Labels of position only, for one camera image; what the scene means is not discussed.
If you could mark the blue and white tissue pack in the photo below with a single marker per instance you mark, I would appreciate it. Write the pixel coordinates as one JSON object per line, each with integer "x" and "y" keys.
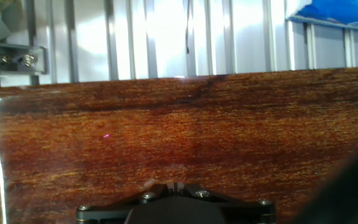
{"x": 337, "y": 12}

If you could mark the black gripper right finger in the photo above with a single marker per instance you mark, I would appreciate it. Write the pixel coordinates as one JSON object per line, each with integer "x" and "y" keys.
{"x": 247, "y": 211}

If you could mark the glossy brown wooden board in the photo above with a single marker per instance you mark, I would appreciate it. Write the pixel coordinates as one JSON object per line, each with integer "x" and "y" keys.
{"x": 179, "y": 140}

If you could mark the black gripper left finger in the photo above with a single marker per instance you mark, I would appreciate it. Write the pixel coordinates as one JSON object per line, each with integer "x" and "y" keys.
{"x": 110, "y": 211}

